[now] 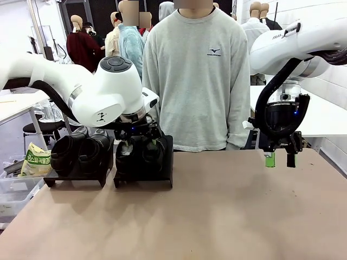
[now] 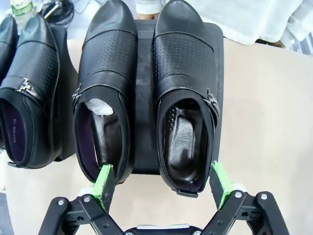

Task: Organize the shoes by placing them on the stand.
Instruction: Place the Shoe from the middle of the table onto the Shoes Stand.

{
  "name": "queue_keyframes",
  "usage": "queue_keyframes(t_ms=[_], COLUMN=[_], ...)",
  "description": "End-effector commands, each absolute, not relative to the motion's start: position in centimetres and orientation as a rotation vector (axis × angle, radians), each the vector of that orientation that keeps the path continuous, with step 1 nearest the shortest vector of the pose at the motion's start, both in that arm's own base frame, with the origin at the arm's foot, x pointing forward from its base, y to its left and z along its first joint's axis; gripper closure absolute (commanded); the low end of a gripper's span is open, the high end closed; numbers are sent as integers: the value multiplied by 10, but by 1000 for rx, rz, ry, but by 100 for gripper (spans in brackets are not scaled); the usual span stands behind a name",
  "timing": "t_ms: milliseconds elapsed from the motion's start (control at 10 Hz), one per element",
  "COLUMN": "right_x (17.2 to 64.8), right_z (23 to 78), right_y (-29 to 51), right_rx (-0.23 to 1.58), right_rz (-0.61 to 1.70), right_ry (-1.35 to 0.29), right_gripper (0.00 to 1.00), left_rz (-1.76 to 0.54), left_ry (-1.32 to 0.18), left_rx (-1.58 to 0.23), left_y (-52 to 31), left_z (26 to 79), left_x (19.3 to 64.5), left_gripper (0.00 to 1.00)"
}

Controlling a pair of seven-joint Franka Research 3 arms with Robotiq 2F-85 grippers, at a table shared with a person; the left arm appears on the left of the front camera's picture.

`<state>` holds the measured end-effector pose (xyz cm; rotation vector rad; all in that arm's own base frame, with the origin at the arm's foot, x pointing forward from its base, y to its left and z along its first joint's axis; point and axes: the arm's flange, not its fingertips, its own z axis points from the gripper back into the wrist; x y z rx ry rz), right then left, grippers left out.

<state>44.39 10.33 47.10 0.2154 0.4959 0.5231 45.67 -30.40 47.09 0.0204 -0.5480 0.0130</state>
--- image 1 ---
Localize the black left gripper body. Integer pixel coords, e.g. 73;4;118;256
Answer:
114;120;160;139

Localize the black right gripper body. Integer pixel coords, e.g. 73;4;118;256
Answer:
260;102;302;152

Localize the black buckle shoe with stuffing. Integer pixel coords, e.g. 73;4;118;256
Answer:
115;136;144;174

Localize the person's left forearm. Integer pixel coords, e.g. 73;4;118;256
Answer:
226;89;252;151

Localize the black slanted shoe stand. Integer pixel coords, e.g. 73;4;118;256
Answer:
43;134;114;188
113;134;174;189

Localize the white side table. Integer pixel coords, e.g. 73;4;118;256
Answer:
249;85;347;139

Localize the person in grey sweatshirt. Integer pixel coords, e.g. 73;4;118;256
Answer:
142;0;252;152

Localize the clear plastic bag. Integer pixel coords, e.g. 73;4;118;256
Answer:
34;104;67;122

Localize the black office chair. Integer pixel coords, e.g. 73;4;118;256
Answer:
23;119;73;146

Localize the mannequin in light blue fleece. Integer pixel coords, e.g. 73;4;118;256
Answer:
118;0;146;79

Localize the mannequin in beige jacket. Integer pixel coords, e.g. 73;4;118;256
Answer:
104;12;123;57

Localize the green white snack bag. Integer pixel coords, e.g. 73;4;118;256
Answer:
18;142;53;178

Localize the person with dark cap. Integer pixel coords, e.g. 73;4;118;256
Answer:
82;21;105;52

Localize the mannequin in white shirt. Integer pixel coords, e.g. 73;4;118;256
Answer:
241;1;272;85

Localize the mannequin in maroon sweater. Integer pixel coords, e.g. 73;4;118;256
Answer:
66;15;102;74

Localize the mannequin in black jacket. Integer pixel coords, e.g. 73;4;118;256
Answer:
259;2;284;30

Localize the mannequin in red top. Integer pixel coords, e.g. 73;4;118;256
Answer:
138;12;152;38

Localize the white work table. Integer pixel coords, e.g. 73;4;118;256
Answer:
0;89;55;141

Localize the clear plastic storage bin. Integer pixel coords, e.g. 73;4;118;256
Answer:
0;162;46;217

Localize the mannequin in grey hoodie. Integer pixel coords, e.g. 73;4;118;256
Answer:
158;1;176;21

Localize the black left arm cable sheath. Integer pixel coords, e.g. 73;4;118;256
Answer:
31;80;83;126

